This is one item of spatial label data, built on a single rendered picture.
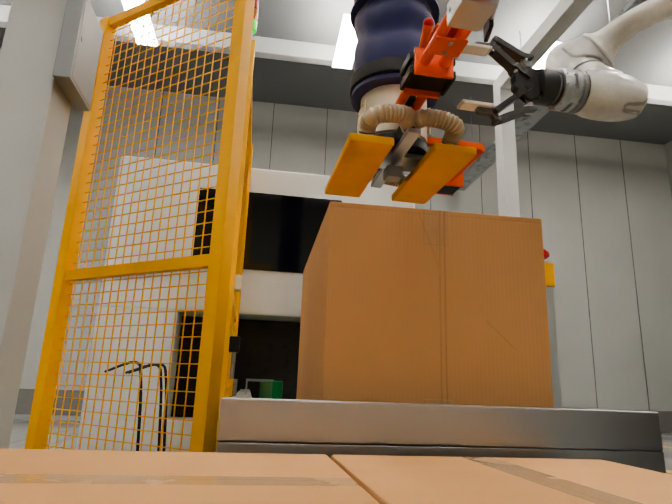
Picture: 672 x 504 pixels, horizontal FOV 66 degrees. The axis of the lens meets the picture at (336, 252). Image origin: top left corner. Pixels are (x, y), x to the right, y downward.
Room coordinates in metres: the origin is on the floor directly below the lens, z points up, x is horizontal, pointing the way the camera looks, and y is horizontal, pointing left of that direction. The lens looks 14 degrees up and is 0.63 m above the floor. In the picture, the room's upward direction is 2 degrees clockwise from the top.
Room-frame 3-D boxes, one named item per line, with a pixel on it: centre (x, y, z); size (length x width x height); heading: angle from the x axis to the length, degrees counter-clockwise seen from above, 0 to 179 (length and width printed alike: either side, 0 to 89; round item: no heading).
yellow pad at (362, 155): (1.18, -0.04, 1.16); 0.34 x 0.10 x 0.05; 10
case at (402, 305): (1.19, -0.14, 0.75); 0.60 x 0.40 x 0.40; 7
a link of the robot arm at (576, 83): (1.00, -0.48, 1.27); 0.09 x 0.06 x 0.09; 10
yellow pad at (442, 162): (1.21, -0.23, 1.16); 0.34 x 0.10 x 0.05; 10
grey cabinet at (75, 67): (1.43, 0.83, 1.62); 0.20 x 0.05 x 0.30; 9
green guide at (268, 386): (2.30, 0.31, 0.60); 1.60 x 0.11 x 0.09; 9
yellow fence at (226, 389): (2.53, 0.50, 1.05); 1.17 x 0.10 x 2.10; 9
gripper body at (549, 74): (0.98, -0.41, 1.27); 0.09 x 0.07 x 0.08; 100
